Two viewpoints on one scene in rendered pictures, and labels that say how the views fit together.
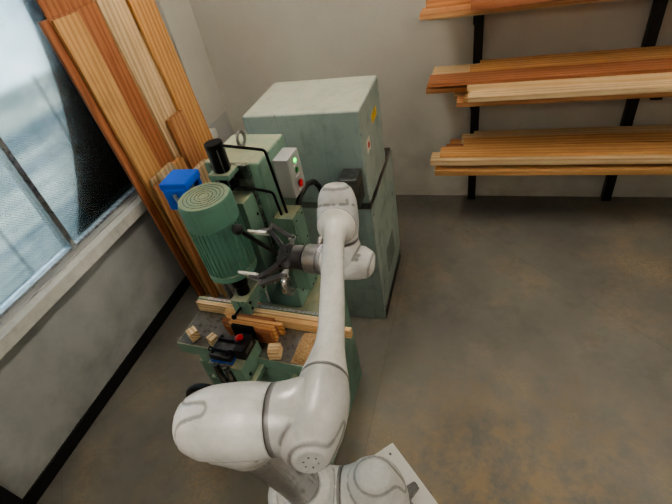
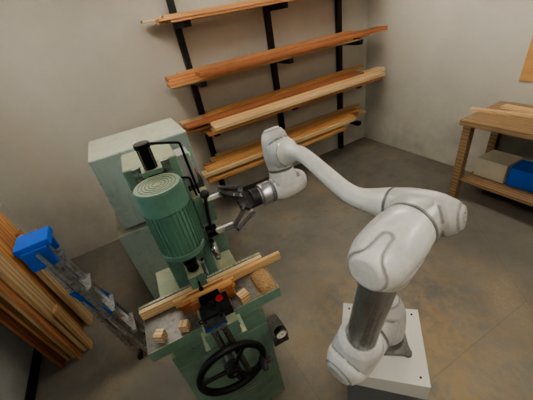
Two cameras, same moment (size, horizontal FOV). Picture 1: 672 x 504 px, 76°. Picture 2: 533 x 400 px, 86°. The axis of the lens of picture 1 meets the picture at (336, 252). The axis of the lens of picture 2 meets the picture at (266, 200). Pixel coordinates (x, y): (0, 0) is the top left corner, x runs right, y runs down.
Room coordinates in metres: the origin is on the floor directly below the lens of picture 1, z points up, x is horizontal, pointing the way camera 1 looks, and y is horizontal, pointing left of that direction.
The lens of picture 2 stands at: (0.32, 0.77, 1.95)
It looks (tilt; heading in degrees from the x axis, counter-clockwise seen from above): 33 degrees down; 314
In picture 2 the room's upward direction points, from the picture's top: 11 degrees counter-clockwise
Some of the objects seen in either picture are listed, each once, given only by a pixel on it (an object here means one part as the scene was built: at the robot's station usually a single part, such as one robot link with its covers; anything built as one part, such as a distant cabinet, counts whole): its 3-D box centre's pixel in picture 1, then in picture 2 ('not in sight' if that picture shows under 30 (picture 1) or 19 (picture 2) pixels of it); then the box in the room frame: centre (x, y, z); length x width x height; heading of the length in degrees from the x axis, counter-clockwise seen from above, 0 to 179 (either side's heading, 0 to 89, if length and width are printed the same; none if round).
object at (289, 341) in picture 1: (250, 347); (216, 313); (1.12, 0.40, 0.87); 0.61 x 0.30 x 0.06; 64
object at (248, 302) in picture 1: (250, 296); (195, 272); (1.24, 0.36, 1.03); 0.14 x 0.07 x 0.09; 154
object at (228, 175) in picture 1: (222, 165); (149, 163); (1.35, 0.31, 1.54); 0.08 x 0.08 x 0.17; 64
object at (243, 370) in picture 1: (236, 358); (219, 321); (1.04, 0.44, 0.91); 0.15 x 0.14 x 0.09; 64
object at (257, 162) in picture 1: (269, 226); (174, 220); (1.49, 0.25, 1.16); 0.22 x 0.22 x 0.72; 64
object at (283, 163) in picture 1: (289, 173); (185, 166); (1.45, 0.11, 1.40); 0.10 x 0.06 x 0.16; 154
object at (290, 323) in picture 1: (285, 322); (230, 278); (1.17, 0.25, 0.92); 0.54 x 0.02 x 0.04; 64
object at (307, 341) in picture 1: (307, 346); (261, 278); (1.03, 0.17, 0.92); 0.14 x 0.09 x 0.04; 154
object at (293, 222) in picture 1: (292, 227); (204, 205); (1.35, 0.14, 1.23); 0.09 x 0.08 x 0.15; 154
